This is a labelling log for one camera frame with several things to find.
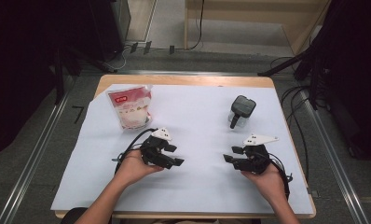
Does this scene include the black stand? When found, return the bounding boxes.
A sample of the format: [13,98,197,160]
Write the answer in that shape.
[51,43,115,105]

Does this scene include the hanging black cable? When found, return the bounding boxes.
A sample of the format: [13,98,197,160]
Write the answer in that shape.
[187,0,206,50]

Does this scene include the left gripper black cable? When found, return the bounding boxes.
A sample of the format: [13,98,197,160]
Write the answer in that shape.
[112,128,158,175]

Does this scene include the metal floor rail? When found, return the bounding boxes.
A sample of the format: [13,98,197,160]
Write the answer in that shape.
[0,74,77,224]
[298,90,371,224]

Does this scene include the black tripod leg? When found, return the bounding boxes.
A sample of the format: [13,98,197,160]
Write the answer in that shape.
[256,46,315,77]

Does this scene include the person's right hand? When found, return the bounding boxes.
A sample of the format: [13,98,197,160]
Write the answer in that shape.
[240,162,287,203]

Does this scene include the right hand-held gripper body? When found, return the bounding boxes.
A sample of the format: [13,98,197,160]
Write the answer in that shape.
[233,133,280,175]

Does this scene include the person's left hand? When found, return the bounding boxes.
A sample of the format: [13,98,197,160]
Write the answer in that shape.
[113,148,165,189]

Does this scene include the white table sheet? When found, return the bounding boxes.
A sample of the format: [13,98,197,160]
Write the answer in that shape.
[50,83,313,216]

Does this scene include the red and white pouch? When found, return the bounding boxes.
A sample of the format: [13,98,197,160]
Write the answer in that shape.
[106,84,154,131]

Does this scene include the black floor cables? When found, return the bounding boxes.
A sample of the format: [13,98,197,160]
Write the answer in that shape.
[280,85,310,183]

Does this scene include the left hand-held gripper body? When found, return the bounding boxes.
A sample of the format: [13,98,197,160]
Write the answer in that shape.
[140,127,172,169]

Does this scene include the dark cabinet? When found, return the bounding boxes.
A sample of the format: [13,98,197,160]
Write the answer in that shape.
[89,0,131,62]

